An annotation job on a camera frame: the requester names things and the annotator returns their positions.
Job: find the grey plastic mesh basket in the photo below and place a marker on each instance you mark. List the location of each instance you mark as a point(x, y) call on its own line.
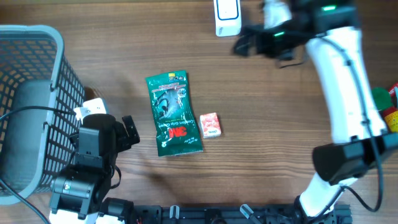
point(40, 89)

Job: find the small red tissue box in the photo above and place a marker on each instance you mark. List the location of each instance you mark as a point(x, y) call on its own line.
point(210, 125)

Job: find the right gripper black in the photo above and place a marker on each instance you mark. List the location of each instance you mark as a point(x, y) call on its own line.
point(247, 36)

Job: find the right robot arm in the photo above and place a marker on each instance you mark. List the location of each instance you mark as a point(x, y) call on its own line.
point(331, 33)

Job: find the red coffee stick sachet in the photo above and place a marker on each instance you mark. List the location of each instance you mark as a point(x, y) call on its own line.
point(393, 90)

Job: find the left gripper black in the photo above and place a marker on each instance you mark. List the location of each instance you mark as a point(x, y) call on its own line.
point(124, 141)

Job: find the green 3M gloves packet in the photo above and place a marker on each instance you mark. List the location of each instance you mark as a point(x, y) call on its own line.
point(177, 131)

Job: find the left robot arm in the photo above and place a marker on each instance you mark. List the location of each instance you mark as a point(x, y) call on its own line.
point(79, 192)

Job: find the yellow red sauce bottle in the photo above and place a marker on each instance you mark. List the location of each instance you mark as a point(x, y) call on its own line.
point(390, 117)

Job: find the green lid glass jar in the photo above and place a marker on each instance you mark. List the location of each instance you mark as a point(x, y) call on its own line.
point(381, 98)

